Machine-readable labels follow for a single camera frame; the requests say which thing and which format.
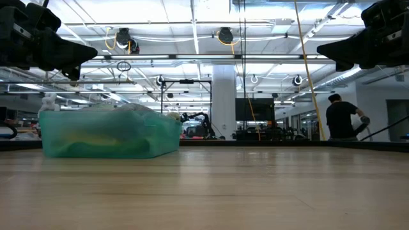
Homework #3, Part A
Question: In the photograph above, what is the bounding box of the yellow cable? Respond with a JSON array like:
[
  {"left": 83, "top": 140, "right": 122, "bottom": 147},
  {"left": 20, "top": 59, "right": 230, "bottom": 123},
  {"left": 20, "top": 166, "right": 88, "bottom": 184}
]
[{"left": 293, "top": 0, "right": 327, "bottom": 141}]

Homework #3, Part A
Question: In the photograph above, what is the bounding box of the black background stand frame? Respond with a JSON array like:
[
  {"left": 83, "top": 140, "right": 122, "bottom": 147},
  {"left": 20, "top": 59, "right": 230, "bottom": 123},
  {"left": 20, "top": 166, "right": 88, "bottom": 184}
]
[{"left": 159, "top": 78, "right": 213, "bottom": 125}]

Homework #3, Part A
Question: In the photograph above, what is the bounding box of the black hanging cable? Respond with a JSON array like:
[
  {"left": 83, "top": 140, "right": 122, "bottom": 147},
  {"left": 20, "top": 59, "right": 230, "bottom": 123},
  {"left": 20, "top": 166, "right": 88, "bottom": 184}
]
[{"left": 360, "top": 114, "right": 409, "bottom": 141}]

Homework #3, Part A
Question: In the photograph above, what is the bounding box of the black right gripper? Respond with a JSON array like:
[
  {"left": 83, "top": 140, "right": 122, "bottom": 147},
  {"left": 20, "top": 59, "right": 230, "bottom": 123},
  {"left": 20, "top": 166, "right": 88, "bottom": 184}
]
[{"left": 316, "top": 0, "right": 409, "bottom": 73}]

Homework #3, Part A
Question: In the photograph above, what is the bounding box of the person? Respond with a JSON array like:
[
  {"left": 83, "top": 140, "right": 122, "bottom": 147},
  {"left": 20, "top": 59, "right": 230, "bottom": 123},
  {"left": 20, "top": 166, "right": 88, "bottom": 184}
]
[{"left": 325, "top": 93, "right": 371, "bottom": 141}]

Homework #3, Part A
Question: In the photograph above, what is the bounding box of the black arm base cable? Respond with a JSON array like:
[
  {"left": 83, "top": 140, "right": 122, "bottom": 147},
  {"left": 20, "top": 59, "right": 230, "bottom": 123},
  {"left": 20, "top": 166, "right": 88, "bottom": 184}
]
[{"left": 0, "top": 123, "right": 19, "bottom": 141}]

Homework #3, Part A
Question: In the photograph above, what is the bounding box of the black background equipment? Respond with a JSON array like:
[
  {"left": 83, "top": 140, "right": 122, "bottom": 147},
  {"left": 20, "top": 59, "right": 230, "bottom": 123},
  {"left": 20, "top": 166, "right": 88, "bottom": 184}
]
[{"left": 180, "top": 111, "right": 221, "bottom": 141}]

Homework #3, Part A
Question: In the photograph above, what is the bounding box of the black ceiling cable reel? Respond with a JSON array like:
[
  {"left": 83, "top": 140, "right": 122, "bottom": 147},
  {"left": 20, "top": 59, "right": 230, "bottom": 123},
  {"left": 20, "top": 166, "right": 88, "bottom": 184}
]
[
  {"left": 219, "top": 27, "right": 234, "bottom": 45},
  {"left": 115, "top": 27, "right": 141, "bottom": 54}
]

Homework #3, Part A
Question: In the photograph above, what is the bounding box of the white background figure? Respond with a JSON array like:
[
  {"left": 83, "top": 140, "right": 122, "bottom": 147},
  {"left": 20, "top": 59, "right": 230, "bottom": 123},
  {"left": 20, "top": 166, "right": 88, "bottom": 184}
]
[{"left": 38, "top": 93, "right": 61, "bottom": 118}]

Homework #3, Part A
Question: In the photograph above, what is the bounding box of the pale green microfiber towel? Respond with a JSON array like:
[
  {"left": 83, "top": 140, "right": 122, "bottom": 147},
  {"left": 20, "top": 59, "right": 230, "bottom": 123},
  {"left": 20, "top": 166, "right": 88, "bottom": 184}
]
[{"left": 79, "top": 102, "right": 182, "bottom": 122}]

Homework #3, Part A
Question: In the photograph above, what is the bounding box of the white square pillar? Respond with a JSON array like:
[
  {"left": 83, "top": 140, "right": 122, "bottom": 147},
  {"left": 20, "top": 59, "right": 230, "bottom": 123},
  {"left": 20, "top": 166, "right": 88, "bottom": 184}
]
[{"left": 212, "top": 65, "right": 237, "bottom": 141}]

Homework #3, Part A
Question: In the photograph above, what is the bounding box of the teal translucent plastic bin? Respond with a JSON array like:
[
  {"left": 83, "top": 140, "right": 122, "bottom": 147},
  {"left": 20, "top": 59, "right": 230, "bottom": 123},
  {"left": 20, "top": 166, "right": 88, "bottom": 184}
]
[{"left": 38, "top": 107, "right": 183, "bottom": 160}]

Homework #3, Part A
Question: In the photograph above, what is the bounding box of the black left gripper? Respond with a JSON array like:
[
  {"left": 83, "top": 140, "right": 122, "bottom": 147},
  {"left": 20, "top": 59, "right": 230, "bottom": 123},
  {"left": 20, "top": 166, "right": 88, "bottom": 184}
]
[{"left": 0, "top": 0, "right": 98, "bottom": 81}]

